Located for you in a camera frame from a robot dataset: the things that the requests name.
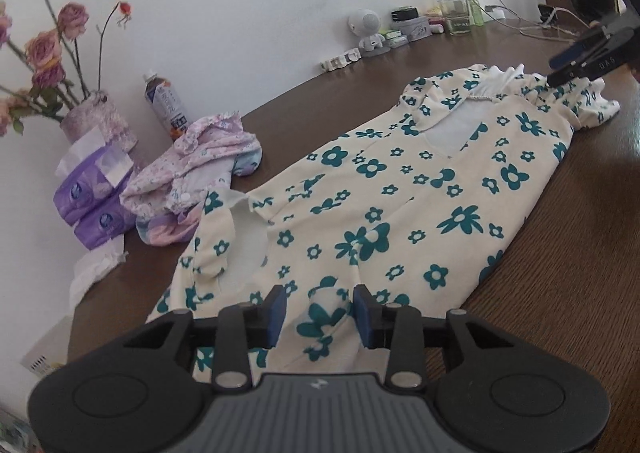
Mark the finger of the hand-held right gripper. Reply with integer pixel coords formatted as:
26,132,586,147
548,17,640,72
546,40,640,86

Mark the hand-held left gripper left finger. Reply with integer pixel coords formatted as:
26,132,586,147
124,284,289,390

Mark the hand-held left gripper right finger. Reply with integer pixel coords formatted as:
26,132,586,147
352,284,519,389

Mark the cream dress with teal flowers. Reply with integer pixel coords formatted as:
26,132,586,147
145,63,622,380

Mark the glass cup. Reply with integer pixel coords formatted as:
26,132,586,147
438,0,472,36

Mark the pink and purple garment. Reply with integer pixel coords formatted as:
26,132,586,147
137,208,202,247

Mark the light blue garment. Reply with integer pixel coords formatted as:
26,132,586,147
230,147,264,178

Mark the grey tin box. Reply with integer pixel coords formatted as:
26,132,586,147
397,15,432,43

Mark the pink floral garment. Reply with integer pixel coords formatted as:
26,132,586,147
121,113,264,217

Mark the crumpled white tissue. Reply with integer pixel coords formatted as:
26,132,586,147
68,235,129,307

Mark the closed purple tissue pack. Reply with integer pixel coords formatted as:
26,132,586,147
73,198,139,252

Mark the white robot speaker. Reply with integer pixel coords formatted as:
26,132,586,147
348,8,391,58

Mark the open purple tissue pack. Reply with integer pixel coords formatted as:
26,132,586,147
53,125,134,220

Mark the tea bottle with white cap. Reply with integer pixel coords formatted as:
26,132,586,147
143,72,190,142

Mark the orange rosebud stem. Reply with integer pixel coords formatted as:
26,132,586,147
95,1,134,100

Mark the dried pink rose bouquet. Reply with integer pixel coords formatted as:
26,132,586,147
0,0,108,136

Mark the white cable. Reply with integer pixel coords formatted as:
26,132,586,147
462,0,592,42

